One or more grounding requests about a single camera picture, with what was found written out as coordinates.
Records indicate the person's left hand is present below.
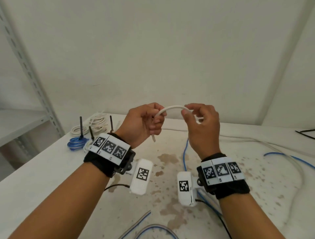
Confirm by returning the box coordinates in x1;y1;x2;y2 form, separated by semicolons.
115;102;166;149

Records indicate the person's right hand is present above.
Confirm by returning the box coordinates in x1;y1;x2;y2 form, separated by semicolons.
181;103;221;160

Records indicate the blue cable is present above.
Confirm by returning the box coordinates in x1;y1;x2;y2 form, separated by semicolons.
182;138;315;217
68;138;89;151

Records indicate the tangle of white cables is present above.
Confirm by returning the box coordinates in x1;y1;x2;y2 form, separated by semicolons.
163;127;305;197

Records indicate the bundle of black cable ties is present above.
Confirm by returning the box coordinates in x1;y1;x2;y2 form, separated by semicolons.
295;129;315;140

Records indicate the person's left forearm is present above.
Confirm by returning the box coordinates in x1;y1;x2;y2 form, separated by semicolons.
9;162;111;239

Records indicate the person's right forearm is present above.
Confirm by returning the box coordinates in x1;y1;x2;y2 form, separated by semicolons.
218;193;286;239

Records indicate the black left wristband with markers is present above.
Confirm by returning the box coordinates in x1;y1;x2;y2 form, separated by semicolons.
83;133;136;178

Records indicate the black wristband with markers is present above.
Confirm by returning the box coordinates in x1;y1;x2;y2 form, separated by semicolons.
196;153;251;200
83;133;136;178

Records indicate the black right wristband with markers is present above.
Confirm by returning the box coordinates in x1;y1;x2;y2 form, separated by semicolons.
196;153;251;200

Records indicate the grey metal shelf rack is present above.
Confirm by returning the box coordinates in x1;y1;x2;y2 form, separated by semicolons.
0;5;66;170

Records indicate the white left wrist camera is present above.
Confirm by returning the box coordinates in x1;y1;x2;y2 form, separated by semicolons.
124;159;154;196

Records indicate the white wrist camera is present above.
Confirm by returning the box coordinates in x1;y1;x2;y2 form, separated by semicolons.
124;159;154;196
177;171;205;207

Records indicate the black left camera wire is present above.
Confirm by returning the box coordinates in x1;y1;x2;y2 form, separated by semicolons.
105;184;131;193

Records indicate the black camera wire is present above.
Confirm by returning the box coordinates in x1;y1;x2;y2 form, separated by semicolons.
105;184;131;193
196;199;233;239

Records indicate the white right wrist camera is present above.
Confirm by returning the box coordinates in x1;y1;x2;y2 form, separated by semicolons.
177;171;205;207

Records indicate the black right camera wire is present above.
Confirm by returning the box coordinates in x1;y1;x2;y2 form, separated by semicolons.
196;199;233;239

